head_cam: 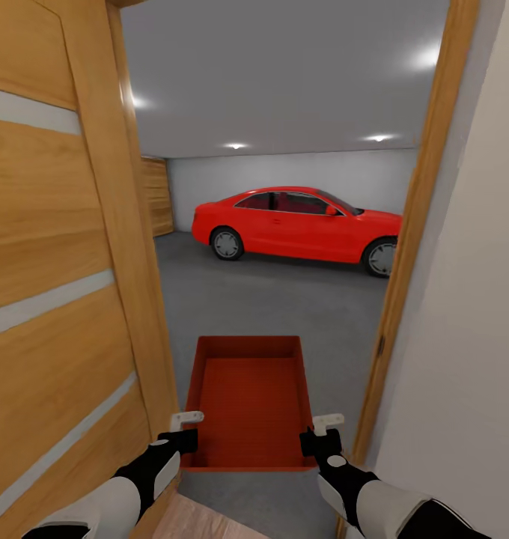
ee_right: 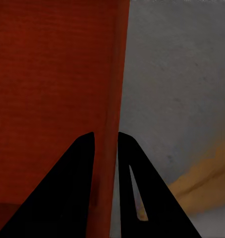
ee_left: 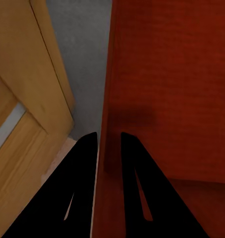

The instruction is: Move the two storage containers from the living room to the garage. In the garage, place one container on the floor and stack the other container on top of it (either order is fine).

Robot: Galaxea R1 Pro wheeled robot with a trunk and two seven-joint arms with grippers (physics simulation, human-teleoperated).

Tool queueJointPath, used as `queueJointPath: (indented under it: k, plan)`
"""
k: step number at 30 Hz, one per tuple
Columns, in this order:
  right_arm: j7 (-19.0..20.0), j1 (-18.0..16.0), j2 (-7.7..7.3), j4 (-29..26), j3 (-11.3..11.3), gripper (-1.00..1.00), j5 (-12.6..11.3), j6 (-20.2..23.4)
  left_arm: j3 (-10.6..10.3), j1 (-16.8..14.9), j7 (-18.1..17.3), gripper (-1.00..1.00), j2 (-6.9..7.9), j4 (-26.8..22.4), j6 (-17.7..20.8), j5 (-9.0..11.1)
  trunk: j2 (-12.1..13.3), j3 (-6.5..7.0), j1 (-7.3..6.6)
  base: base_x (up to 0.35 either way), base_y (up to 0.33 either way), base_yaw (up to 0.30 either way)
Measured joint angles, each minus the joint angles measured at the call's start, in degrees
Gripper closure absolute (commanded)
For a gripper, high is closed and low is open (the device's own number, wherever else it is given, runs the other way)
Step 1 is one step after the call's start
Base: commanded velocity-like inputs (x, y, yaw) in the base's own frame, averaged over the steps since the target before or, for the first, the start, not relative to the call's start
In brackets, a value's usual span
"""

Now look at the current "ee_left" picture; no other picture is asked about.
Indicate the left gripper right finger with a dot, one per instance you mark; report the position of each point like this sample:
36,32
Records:
171,217

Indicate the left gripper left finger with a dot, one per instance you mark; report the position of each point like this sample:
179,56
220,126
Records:
62,208

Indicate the door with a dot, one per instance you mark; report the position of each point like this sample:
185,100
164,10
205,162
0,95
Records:
35,103

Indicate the storage box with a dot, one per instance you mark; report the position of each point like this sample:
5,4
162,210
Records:
165,85

